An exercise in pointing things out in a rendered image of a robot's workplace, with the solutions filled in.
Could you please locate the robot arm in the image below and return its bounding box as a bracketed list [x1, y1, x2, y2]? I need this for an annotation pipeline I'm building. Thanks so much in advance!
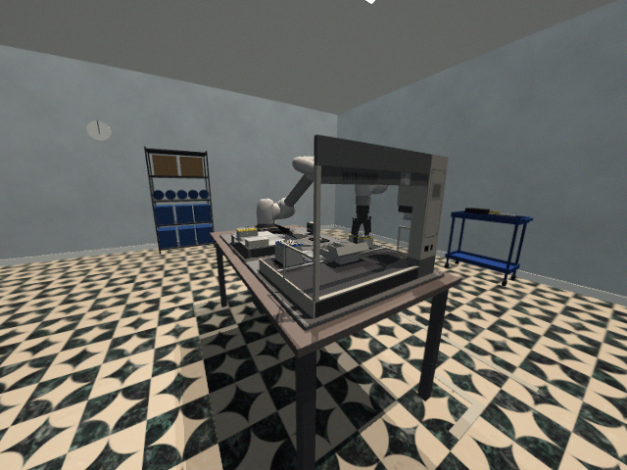
[255, 157, 314, 231]

